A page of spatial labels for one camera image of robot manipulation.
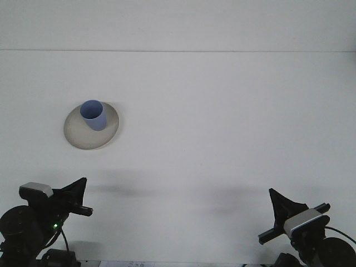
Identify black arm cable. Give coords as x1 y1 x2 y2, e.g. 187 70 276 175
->
324 226 356 249
57 226 70 253

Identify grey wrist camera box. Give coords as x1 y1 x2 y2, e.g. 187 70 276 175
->
18 181 54 200
283 208 331 240

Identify pale blue cup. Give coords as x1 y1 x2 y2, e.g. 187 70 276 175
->
80 99 108 132

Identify pale round plate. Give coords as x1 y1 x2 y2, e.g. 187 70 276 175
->
63 101 121 151

